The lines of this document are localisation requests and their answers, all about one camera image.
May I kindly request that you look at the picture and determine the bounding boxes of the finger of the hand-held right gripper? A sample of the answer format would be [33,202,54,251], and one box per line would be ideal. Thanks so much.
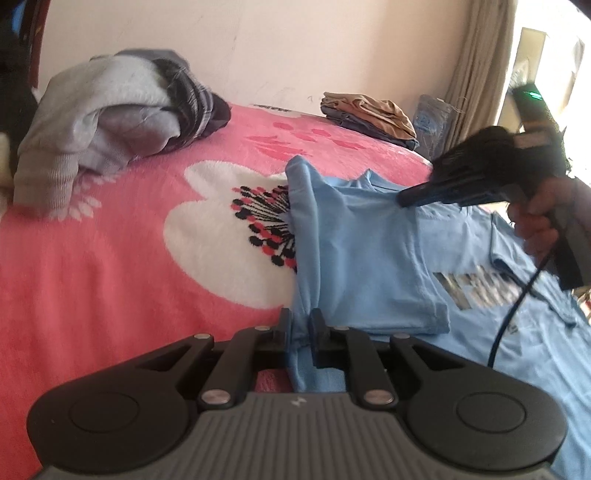
[397,178,512,209]

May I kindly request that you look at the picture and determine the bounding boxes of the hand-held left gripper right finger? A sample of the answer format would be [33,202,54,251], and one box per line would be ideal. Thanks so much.
[308,309,462,407]

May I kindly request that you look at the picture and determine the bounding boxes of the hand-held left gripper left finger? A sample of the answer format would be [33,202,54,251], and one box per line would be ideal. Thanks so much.
[139,308,293,409]

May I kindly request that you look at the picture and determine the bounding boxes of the light blue t-shirt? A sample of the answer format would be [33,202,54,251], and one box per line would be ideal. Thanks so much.
[283,154,591,480]

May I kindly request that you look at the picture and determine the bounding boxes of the folded tan clothes stack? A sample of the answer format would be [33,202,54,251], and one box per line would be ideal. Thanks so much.
[320,91,422,151]

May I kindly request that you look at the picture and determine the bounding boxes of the person's right hand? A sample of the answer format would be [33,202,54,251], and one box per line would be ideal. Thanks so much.
[505,178,583,271]

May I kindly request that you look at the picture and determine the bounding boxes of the beige curtain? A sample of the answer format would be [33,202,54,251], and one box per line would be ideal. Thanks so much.
[444,0,516,136]

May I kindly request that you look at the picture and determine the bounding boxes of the pink floral blanket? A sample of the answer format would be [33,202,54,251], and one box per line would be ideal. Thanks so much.
[0,100,462,480]

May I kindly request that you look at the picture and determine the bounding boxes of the grey sweatshirt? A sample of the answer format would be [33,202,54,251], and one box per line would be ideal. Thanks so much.
[12,50,186,219]

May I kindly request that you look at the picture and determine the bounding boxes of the black garment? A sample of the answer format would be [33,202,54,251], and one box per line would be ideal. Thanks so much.
[0,0,41,140]

